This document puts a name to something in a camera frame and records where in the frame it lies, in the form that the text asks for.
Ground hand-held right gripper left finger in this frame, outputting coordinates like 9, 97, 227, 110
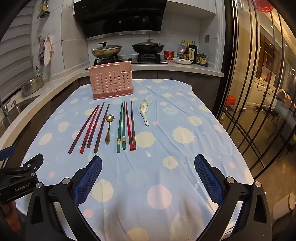
24, 155, 103, 241

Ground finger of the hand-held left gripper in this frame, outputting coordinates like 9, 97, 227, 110
20, 153, 44, 173
0, 146, 15, 161

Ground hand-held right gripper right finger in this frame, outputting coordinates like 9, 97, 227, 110
194, 154, 273, 241

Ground gold flower spoon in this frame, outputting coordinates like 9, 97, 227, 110
105, 113, 113, 145

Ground dark maroon chopstick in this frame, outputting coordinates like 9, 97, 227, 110
94, 103, 110, 154
68, 105, 100, 155
87, 102, 105, 149

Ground green chopstick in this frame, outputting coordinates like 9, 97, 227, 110
122, 101, 126, 150
116, 102, 123, 154

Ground red chopstick gold band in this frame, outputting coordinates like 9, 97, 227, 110
125, 102, 134, 152

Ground dark chopstick gold band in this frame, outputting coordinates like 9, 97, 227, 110
130, 101, 137, 151

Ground white ceramic soup spoon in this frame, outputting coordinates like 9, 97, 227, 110
140, 100, 150, 127

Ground pink perforated utensil holder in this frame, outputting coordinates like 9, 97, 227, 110
88, 61, 134, 100

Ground person's left hand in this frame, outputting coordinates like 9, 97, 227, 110
5, 200, 26, 233

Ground chrome faucet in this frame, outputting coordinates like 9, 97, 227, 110
0, 98, 18, 118

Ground kitchen sink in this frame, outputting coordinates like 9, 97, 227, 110
0, 95, 40, 130

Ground blue dotted tablecloth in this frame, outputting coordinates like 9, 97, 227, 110
20, 79, 255, 241

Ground stainless steel pot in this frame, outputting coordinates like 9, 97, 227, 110
21, 75, 44, 97

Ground white paper roll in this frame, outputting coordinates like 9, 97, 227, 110
273, 192, 296, 220

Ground window blind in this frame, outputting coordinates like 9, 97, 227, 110
0, 14, 40, 100

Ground grey hanging towel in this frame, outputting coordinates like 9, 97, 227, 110
38, 38, 45, 67

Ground white sideboard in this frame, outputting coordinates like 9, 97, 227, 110
254, 77, 278, 98

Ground black framed glass door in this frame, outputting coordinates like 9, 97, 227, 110
217, 0, 296, 179

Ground white hanging towel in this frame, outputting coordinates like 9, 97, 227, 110
43, 35, 54, 68

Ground small dark seasoning jars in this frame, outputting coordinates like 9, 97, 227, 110
196, 52, 208, 66

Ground white plate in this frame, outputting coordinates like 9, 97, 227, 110
172, 58, 193, 65

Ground dark soy sauce bottle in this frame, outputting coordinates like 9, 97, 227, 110
188, 41, 198, 63

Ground beige wok with lid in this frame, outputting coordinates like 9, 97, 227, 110
91, 42, 122, 59

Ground black gas stove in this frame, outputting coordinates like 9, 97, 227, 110
94, 54, 168, 66

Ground clear plastic bottle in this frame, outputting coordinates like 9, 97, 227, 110
178, 40, 187, 59

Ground black wok with lid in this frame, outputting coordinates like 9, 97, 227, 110
132, 39, 163, 55

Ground hanging dish brush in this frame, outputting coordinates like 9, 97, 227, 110
39, 0, 50, 19

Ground black range hood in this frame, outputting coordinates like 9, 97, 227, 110
73, 0, 167, 39

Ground red paper-cut decoration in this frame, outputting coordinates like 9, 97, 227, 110
251, 0, 274, 12

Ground white wall cabinet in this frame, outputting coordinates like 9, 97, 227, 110
165, 0, 218, 18

